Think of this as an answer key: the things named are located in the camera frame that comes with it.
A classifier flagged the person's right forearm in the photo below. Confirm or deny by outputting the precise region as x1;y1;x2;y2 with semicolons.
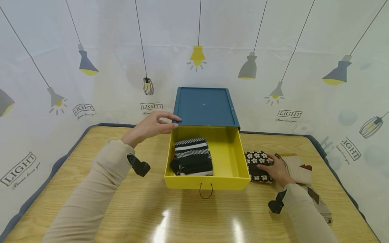
282;183;340;243

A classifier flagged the person's right hand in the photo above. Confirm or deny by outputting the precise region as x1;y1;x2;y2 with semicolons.
256;153;296;188

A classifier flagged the black wrist band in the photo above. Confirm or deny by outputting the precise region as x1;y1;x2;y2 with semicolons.
127;153;151;178
267;189;288;215

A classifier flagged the blue drawer case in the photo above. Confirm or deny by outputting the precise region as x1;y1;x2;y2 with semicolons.
172;87;241;131

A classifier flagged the beige ribbed sock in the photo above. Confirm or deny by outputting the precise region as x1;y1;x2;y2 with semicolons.
275;153;313;186

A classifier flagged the black white striped sock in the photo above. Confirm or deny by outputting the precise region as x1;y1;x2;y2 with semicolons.
174;137;212;160

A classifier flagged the black sock with white stripe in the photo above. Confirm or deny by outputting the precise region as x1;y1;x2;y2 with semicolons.
169;153;214;177

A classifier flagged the person's left hand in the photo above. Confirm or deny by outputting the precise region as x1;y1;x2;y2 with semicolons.
121;111;182;149

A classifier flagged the black cord drawer handle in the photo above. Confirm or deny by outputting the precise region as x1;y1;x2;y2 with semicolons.
199;183;213;199

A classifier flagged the beige and brown sock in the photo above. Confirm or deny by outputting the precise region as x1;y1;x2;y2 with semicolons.
299;184;334;225

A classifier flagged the dark floral sock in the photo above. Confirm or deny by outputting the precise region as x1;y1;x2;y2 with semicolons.
244;151;274;184

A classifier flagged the yellow drawer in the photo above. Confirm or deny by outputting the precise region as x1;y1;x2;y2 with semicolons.
164;125;252;191

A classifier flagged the person's left forearm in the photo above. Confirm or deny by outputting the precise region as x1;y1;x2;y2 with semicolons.
42;139;136;243

